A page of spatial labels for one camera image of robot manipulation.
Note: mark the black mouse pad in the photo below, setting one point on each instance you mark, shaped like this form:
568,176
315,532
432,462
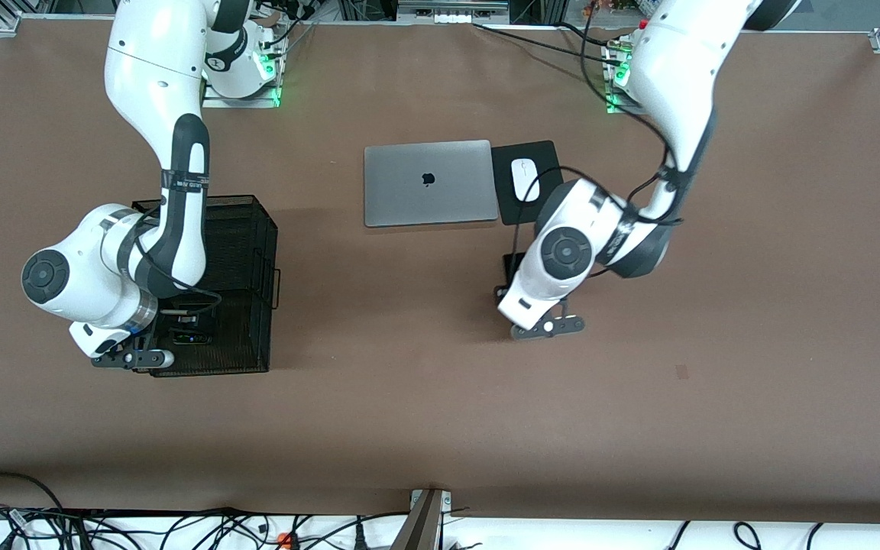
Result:
505,160

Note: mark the grey power strip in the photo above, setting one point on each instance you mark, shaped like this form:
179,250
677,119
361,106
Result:
455,15

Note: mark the black flip phone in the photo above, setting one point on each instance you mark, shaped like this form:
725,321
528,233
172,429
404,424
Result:
189,337

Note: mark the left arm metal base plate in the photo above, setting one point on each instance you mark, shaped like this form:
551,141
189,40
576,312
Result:
616,107

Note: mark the white computer mouse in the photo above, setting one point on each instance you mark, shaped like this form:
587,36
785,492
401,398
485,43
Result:
524,183

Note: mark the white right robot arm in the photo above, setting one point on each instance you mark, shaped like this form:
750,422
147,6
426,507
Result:
157,76

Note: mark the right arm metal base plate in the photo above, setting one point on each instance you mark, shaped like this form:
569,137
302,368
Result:
257,101

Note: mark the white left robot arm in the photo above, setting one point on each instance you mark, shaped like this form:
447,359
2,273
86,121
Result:
677,69

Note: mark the aluminium camera mount post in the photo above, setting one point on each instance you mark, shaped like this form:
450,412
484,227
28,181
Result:
421,527

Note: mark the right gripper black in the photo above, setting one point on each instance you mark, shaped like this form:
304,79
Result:
180,330

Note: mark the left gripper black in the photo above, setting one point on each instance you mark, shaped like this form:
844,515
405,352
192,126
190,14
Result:
508,269

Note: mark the silver closed laptop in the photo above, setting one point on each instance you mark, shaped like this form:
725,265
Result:
409,198

